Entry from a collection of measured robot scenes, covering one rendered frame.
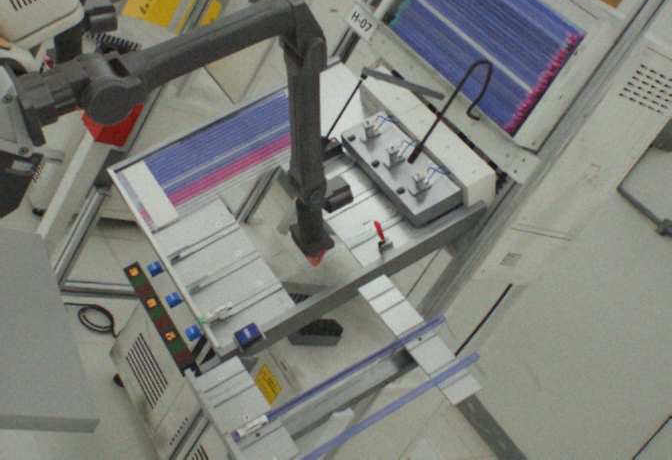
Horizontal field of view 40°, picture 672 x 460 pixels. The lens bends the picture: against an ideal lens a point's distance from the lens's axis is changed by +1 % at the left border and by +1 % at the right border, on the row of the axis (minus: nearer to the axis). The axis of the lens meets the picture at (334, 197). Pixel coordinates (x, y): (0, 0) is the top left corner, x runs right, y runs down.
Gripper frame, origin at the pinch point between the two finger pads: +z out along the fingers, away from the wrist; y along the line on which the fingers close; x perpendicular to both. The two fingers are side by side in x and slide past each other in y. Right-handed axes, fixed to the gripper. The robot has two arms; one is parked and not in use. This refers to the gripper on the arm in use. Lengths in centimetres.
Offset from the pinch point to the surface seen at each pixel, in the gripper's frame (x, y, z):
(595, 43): -66, -12, -41
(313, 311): 6.2, -9.9, 3.6
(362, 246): -11.8, -2.1, 0.3
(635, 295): -134, 8, 114
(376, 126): -32.5, 23.9, -7.8
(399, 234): -20.7, -4.4, -0.6
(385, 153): -29.2, 14.6, -7.4
